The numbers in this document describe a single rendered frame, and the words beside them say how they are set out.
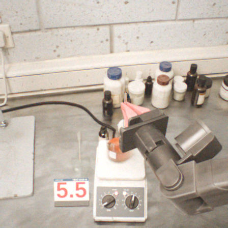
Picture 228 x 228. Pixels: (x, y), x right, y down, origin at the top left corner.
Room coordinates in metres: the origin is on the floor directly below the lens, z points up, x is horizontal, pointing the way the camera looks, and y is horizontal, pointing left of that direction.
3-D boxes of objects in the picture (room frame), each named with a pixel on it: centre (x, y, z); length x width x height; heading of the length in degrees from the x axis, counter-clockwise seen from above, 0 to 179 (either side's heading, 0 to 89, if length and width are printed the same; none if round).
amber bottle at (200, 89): (0.78, -0.29, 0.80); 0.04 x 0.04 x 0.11
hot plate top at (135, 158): (0.47, -0.02, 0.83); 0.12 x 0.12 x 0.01; 89
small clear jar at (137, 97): (0.79, -0.08, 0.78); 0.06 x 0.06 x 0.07
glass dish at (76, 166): (0.51, 0.09, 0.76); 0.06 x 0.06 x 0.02
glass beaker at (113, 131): (0.49, -0.01, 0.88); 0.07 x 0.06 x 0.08; 14
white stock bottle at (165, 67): (0.84, -0.17, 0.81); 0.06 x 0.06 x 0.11
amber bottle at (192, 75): (0.87, -0.28, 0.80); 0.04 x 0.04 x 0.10
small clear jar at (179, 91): (0.81, -0.23, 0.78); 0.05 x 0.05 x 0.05
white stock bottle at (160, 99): (0.78, -0.16, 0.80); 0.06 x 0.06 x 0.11
